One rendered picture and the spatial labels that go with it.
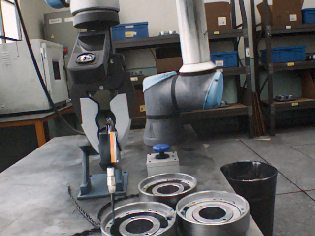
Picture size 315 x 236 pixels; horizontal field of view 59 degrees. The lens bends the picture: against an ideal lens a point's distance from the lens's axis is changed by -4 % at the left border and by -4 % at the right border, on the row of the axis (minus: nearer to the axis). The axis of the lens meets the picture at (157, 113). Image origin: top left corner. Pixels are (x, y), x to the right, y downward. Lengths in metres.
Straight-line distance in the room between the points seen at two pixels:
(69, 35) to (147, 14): 1.20
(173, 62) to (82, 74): 3.55
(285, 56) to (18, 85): 3.36
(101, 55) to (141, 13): 4.15
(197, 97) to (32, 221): 0.56
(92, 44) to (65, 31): 4.00
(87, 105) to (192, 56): 0.49
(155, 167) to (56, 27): 3.94
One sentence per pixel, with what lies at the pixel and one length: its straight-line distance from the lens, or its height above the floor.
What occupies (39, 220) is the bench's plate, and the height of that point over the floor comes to 0.80.
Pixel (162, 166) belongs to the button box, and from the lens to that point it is 0.63.
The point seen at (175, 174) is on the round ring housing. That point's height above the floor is 0.84.
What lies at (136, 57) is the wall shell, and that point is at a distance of 4.44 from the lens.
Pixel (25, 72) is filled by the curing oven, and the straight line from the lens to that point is 2.71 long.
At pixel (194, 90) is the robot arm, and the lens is 0.87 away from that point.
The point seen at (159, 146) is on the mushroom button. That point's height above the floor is 0.87.
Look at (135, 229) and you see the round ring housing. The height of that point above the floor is 0.81.
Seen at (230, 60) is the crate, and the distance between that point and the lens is 4.06.
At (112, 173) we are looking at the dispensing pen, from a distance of 0.44.
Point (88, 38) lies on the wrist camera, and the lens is 0.43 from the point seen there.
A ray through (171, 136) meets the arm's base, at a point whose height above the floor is 0.83.
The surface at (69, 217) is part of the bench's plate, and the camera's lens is 0.55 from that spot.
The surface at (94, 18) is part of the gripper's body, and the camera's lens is 0.43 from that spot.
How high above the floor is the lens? 1.04
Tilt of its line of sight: 8 degrees down
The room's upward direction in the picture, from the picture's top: 6 degrees counter-clockwise
